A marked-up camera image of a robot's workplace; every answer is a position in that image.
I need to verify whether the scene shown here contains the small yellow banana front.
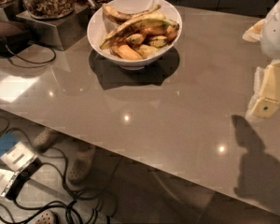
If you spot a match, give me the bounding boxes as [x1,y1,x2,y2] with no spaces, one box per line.
[133,44,159,59]

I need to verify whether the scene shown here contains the black floor cables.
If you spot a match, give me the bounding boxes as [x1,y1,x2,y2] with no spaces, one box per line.
[0,115,122,224]

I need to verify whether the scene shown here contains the white ceramic bowl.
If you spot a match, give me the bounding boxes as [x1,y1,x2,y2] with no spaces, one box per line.
[87,0,182,70]

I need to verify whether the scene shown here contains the orange peeled banana piece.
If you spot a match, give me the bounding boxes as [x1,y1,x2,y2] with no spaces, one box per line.
[111,44,142,61]

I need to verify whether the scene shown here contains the small yellow banana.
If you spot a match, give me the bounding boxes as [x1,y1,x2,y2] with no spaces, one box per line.
[126,33,146,45]
[133,44,159,59]

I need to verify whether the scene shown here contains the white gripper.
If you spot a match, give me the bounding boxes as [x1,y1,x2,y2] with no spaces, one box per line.
[242,0,280,118]

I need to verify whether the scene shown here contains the blue white open box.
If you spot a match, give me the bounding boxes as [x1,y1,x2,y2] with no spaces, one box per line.
[0,133,41,200]

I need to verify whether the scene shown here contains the beige clog shoe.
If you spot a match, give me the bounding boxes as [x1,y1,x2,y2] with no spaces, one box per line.
[33,127,59,152]
[67,146,95,185]

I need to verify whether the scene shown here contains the metal stand block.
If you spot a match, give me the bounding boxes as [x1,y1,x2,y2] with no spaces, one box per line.
[17,5,91,50]

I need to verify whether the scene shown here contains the beige clog shoe right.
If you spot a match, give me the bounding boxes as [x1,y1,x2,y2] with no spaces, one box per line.
[67,146,95,185]

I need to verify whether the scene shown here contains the small orange banana right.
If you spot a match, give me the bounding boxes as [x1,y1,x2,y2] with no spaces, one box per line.
[164,25,179,43]

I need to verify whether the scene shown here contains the brown banana at bowl back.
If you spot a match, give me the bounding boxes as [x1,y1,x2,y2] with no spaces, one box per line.
[102,4,161,24]

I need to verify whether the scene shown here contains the glass jar of nuts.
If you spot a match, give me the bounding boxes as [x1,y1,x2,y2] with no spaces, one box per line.
[22,0,75,20]

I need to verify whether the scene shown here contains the large spotted brown banana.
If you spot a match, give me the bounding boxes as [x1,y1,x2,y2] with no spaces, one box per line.
[100,13,179,49]

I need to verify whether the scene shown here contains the beige clog shoe left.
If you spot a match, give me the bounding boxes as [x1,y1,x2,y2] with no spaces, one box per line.
[33,127,59,152]

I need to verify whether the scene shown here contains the dark brown device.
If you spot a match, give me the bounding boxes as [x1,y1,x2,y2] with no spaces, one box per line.
[0,21,31,56]

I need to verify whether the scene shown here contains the clog shoe at bottom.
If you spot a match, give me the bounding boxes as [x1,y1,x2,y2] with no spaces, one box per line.
[35,210,59,224]

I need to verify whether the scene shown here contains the small spotted banana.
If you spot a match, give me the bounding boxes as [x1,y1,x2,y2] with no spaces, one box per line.
[147,35,168,48]

